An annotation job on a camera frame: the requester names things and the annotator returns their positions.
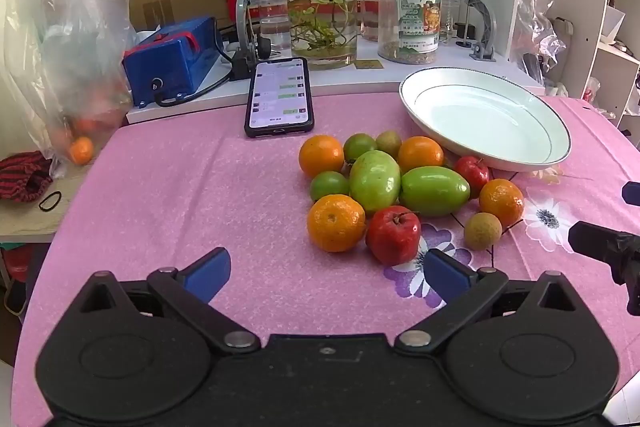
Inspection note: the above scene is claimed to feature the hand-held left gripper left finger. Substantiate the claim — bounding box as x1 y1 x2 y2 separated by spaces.
67 248 262 355

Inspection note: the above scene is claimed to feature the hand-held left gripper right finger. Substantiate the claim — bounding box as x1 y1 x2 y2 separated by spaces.
394 249 588 355

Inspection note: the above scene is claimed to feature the tan longan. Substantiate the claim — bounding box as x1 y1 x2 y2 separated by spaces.
463 212 503 252

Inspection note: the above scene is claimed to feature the large red crab apple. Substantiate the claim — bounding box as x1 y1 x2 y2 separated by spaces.
365 205 422 265

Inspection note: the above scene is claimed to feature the elongated large green jujube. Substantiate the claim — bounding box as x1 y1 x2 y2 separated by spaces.
399 166 472 218

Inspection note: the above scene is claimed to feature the small red crab apple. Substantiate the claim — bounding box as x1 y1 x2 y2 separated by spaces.
453 155 491 200

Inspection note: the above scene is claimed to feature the round large green jujube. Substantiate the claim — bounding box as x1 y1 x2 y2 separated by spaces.
349 150 402 214

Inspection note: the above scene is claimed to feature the large orange mandarin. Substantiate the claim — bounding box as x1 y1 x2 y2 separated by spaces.
306 193 367 254

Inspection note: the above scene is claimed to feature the small green lime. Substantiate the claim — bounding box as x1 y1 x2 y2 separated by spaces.
309 171 351 202

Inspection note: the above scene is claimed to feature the white plate with dark rim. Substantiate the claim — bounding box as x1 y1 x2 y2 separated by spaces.
398 67 572 172

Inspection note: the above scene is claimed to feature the pink floral tablecloth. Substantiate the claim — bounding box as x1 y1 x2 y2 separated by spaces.
12 89 640 427

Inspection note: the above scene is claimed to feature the brownish green longan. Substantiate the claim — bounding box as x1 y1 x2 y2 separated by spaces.
375 130 403 159

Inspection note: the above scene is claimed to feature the small green tomato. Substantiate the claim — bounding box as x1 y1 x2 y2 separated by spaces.
343 133 378 164

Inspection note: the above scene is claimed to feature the bagged orange mandarin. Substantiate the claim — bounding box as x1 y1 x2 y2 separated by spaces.
68 136 96 166

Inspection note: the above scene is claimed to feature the crumpled clear plastic bag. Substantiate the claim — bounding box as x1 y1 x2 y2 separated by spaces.
512 0 568 82

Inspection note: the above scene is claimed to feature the black smartphone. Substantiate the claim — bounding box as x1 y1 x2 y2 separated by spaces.
244 57 316 138

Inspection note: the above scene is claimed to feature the red black striped cloth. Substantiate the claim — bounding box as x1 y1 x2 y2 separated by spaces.
0 151 55 204

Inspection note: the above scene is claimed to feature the blue power supply box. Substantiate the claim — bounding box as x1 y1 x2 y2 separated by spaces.
122 16 221 108

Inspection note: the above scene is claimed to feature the white raised board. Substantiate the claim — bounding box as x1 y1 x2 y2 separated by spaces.
125 39 546 125

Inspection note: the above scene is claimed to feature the black cable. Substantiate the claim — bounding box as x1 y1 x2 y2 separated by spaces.
150 19 251 108

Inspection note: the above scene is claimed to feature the black hair tie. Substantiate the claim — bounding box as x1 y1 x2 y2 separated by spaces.
38 190 63 212

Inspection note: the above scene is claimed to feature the grey clamp bracket with knob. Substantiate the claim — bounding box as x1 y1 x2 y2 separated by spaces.
230 0 273 82

